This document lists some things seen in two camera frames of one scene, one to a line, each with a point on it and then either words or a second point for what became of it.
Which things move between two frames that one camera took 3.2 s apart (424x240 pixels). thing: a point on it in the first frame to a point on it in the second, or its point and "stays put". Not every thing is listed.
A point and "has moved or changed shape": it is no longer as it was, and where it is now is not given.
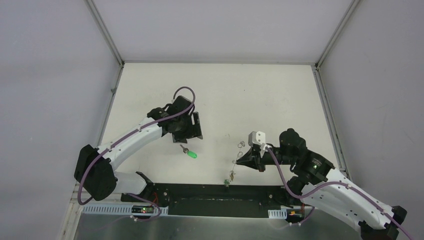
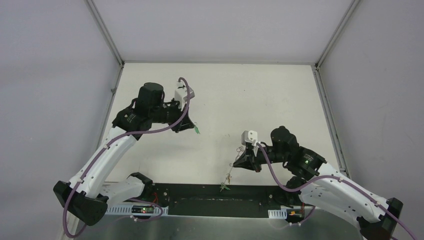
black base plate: x=216 y=199 stays put
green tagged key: x=190 y=153 has moved or changed shape
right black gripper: x=253 y=159 stays put
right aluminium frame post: x=316 y=71 stays put
